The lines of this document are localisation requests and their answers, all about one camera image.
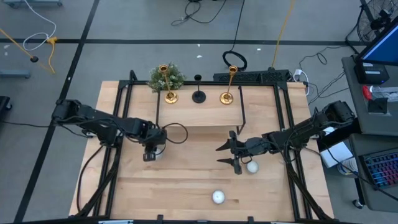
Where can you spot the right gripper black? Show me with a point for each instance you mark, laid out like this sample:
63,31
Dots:
252,146

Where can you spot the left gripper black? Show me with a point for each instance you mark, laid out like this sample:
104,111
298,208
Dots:
154,135

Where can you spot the small round patterned candle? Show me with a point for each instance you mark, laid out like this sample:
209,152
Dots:
253,168
218,197
160,153

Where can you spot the tall gold candlestick holder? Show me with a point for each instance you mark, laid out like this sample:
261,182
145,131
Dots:
171,97
226,98

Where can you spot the short black candlestick holder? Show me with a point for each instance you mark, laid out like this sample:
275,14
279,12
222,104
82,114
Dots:
199,96

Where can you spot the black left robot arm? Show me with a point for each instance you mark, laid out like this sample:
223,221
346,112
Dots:
99,119

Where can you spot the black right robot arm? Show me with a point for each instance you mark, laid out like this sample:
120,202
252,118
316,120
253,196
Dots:
314,126

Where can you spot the wooden shelf with black legs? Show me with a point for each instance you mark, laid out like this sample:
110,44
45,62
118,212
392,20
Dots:
199,115

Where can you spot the green potted plant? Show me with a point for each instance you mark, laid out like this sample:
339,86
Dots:
175,79

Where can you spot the white power adapter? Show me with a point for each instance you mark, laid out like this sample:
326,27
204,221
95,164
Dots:
299,74

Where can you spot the white box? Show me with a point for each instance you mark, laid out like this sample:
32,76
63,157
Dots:
337,154

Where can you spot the grey desk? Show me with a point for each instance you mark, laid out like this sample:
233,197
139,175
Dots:
373,124

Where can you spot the backlit keyboard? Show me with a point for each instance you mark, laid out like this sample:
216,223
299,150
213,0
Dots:
384,168

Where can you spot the small black printer box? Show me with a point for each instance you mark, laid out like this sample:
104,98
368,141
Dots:
371,73

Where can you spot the grey cart base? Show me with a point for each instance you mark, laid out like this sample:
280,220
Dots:
34,3

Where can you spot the computer monitor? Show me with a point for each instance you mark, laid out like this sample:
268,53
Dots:
384,46

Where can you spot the black standing fan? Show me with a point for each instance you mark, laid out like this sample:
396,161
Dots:
368,23

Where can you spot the black aluminium rig frame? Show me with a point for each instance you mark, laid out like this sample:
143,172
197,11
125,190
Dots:
300,186

